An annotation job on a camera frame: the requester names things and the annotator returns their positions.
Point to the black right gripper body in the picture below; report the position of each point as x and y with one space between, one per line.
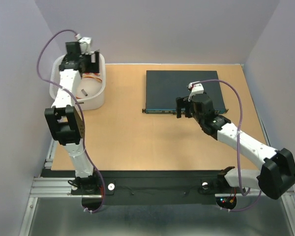
197 115

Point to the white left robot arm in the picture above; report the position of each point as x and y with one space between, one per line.
65 120

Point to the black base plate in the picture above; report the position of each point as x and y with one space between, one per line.
126 198

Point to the white plastic basket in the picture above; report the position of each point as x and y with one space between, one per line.
93 84

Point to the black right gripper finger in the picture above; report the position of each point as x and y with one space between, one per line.
180 105
188 110

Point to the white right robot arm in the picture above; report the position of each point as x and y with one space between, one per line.
248 147

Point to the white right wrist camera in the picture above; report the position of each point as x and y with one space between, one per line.
195 88

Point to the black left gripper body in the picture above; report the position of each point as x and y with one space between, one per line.
91 67

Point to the dark blue network switch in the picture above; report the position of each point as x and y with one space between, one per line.
164 86

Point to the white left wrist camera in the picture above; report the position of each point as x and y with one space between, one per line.
85 43

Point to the aluminium frame rail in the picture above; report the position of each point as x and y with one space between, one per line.
52 187

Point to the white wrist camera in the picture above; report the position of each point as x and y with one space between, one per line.
85 43
195 88

